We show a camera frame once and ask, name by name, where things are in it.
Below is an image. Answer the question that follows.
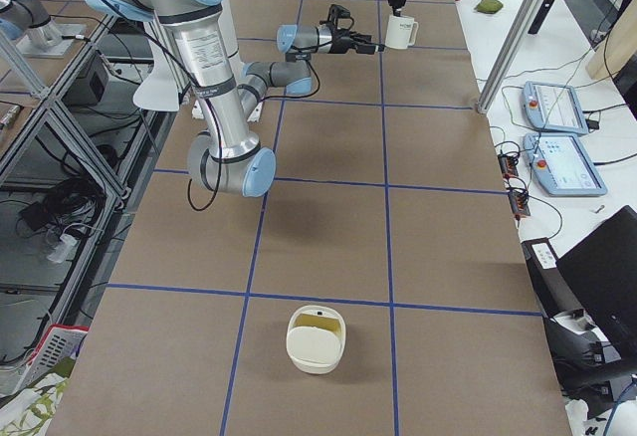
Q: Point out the white ribbed mug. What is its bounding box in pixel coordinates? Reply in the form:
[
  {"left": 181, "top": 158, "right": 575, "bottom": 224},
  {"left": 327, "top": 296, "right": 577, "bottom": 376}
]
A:
[{"left": 384, "top": 15, "right": 419, "bottom": 50}]

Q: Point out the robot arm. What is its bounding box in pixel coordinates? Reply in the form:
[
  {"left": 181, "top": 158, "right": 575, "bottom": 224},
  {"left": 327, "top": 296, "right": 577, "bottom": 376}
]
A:
[{"left": 86, "top": 0, "right": 384, "bottom": 197}]

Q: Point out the beige cup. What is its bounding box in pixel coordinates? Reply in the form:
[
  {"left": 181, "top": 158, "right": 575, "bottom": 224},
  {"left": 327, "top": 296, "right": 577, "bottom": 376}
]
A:
[{"left": 286, "top": 305, "right": 346, "bottom": 375}]

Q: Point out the green cloth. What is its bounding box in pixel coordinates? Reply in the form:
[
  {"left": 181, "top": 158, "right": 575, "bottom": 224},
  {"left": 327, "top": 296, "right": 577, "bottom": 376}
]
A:
[{"left": 474, "top": 0, "right": 504, "bottom": 15}]

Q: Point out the brown table mat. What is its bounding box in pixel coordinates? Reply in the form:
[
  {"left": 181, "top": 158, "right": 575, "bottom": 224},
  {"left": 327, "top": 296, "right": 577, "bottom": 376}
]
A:
[{"left": 49, "top": 0, "right": 569, "bottom": 435}]

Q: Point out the far teach pendant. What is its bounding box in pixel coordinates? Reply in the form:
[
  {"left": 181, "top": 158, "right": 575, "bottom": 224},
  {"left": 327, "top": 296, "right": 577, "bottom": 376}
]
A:
[{"left": 522, "top": 81, "right": 588, "bottom": 135}]

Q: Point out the teach pendant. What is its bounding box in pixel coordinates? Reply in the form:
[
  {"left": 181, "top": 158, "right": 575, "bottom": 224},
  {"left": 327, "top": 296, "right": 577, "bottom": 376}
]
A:
[
  {"left": 523, "top": 132, "right": 607, "bottom": 197},
  {"left": 522, "top": 81, "right": 588, "bottom": 135}
]

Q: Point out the orange terminal block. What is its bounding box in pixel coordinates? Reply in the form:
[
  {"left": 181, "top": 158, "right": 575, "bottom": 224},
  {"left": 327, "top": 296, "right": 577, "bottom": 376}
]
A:
[
  {"left": 508, "top": 189, "right": 531, "bottom": 220},
  {"left": 498, "top": 153, "right": 519, "bottom": 178}
]

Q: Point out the near teach pendant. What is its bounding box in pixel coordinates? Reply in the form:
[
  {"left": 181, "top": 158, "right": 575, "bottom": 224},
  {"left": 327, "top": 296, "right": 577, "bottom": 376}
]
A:
[{"left": 523, "top": 132, "right": 607, "bottom": 197}]

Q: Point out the wooden plank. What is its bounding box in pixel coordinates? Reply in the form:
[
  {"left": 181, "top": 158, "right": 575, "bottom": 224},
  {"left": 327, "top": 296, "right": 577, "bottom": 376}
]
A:
[{"left": 586, "top": 0, "right": 637, "bottom": 80}]

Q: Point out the black box with label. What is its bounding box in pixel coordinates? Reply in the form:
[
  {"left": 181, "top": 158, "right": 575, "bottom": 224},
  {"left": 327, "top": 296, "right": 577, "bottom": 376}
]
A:
[{"left": 521, "top": 238, "right": 580, "bottom": 318}]

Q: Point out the black laptop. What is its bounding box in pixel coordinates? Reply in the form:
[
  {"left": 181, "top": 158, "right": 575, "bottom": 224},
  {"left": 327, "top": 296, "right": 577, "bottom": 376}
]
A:
[{"left": 557, "top": 205, "right": 636, "bottom": 357}]

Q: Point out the white perforated basket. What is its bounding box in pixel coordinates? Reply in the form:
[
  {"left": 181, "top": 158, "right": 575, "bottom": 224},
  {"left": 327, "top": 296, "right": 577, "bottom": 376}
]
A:
[{"left": 16, "top": 324, "right": 89, "bottom": 389}]

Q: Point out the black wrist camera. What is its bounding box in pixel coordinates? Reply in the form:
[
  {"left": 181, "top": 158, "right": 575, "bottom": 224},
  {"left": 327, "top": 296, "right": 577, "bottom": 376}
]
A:
[{"left": 319, "top": 3, "right": 355, "bottom": 29}]

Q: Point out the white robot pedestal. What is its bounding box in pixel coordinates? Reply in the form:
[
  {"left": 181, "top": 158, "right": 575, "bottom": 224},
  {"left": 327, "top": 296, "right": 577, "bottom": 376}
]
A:
[{"left": 191, "top": 0, "right": 263, "bottom": 123}]

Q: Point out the aluminium frame post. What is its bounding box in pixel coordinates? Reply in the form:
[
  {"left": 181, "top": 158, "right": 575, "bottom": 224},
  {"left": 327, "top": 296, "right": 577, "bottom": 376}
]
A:
[{"left": 476, "top": 0, "right": 543, "bottom": 114}]

